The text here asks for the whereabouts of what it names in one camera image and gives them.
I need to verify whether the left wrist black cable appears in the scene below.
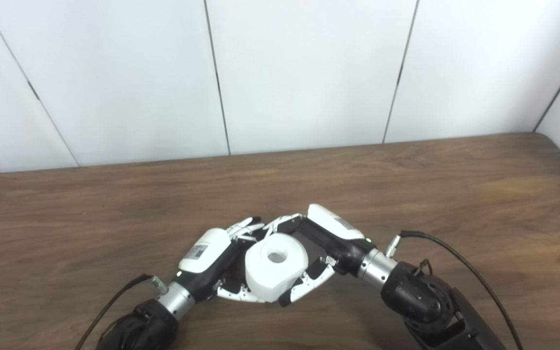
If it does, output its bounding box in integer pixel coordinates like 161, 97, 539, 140
74, 273, 170, 350

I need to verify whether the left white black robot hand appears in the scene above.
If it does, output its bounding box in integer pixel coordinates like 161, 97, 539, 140
175, 216, 266, 303

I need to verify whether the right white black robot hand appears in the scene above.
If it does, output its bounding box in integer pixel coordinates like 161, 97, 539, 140
264, 204, 376, 308

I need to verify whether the round white plastic piece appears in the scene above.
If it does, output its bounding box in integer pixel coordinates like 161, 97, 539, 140
245, 233, 309, 303

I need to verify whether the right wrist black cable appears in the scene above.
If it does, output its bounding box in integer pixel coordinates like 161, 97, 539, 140
385, 230, 525, 350

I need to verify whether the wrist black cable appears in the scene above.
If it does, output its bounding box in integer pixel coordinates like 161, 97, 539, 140
385, 230, 525, 350
74, 273, 170, 350

